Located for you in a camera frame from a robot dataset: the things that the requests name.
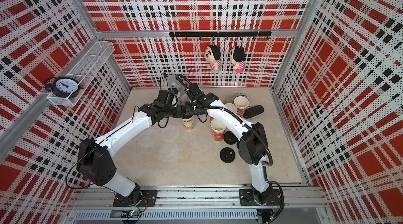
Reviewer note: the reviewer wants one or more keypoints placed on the red paper cup back-right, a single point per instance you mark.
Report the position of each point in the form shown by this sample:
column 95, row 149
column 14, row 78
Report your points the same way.
column 242, row 103

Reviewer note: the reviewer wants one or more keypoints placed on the yellow-red paper cup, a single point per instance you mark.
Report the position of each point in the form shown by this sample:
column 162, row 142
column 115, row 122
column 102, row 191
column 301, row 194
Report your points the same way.
column 188, row 124

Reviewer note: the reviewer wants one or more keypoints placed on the black lid near front cup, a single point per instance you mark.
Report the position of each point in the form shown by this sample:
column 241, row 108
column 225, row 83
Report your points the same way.
column 230, row 138

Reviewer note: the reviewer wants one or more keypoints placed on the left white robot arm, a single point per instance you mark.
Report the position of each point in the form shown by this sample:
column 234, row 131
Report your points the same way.
column 95, row 157

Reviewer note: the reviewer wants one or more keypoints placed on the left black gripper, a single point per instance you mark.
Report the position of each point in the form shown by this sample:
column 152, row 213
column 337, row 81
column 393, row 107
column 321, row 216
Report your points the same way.
column 180, row 112

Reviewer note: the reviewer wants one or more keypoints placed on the black oblong case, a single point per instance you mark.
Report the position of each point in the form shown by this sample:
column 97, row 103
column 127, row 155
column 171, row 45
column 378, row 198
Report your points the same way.
column 253, row 111

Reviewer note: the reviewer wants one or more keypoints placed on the red paper cup middle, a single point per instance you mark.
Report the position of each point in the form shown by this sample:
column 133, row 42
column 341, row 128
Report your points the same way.
column 232, row 107

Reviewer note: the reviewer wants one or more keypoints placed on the grey white husky plush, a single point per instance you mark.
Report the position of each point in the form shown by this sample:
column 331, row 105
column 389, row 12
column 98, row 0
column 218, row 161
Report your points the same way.
column 169, row 82

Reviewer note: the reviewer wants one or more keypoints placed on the metal base rail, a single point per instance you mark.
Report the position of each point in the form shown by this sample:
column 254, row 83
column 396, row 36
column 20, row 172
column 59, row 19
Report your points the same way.
column 299, row 204

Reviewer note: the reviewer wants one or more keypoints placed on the black round clock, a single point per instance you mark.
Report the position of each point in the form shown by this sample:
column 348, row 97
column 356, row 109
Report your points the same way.
column 63, row 87

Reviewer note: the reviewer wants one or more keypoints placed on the black hook rail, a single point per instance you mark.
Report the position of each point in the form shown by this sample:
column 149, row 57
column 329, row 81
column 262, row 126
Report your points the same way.
column 224, row 34

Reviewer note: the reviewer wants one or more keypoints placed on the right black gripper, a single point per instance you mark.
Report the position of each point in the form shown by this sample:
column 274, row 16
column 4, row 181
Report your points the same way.
column 188, row 111

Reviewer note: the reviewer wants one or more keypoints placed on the white wire basket shelf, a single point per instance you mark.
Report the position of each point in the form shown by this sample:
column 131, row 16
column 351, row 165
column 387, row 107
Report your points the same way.
column 85, row 70

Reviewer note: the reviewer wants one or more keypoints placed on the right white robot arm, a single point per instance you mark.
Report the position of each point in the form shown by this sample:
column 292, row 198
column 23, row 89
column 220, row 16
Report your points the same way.
column 253, row 146

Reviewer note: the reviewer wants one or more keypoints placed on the boy doll striped shirt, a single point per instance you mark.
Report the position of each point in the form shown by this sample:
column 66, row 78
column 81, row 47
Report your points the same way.
column 212, row 55

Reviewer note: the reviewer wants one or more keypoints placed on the red paper cup front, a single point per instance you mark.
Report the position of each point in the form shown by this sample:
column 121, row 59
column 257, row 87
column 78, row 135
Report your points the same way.
column 218, row 130

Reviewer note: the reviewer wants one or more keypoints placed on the boy doll pink shirt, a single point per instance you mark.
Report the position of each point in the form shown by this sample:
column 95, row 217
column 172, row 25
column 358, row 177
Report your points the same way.
column 237, row 58

